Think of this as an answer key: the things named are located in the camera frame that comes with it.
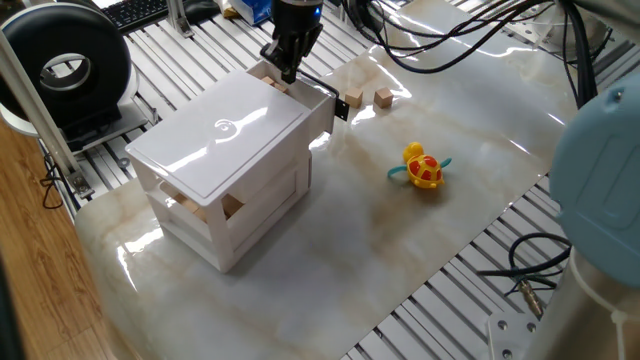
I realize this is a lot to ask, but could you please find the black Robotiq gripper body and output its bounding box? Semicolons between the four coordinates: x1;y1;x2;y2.
271;0;325;47

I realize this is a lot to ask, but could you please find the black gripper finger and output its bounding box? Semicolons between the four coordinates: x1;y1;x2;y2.
259;34;294;84
288;24;324;84

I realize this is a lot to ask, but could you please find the white drawer with black handle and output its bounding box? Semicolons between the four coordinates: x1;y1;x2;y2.
247;59;351;136

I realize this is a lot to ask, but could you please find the white drawer cabinet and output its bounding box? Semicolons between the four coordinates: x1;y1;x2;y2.
124;68;314;274

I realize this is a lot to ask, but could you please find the blue white box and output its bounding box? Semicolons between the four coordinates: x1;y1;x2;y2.
234;0;274;26

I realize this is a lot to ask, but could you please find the black computer mouse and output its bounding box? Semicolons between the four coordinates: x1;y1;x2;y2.
182;0;221;24

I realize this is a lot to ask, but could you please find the aluminium upright profile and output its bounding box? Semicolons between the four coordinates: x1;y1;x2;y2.
167;0;195;39

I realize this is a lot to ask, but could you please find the black keyboard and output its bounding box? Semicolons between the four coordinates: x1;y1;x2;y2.
99;0;174;35

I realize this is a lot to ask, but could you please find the yellow turtle bath toy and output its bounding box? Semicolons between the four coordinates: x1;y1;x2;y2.
387;141;453;190

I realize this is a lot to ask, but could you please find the black ring-shaped device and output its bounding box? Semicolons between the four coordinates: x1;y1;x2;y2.
0;2;139;151

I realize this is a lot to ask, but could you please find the aluminium frame post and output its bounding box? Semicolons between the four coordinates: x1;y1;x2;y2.
0;29;96;199

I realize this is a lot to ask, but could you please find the black cable bundle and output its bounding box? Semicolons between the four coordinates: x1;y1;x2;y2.
342;0;616;109

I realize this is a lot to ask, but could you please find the black cable with metal plug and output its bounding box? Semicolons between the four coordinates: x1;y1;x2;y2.
477;232;574;319

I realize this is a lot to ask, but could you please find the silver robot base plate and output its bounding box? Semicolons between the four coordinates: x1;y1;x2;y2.
487;312;544;360

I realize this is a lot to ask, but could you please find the white cable tie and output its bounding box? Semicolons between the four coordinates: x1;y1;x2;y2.
567;252;632;360

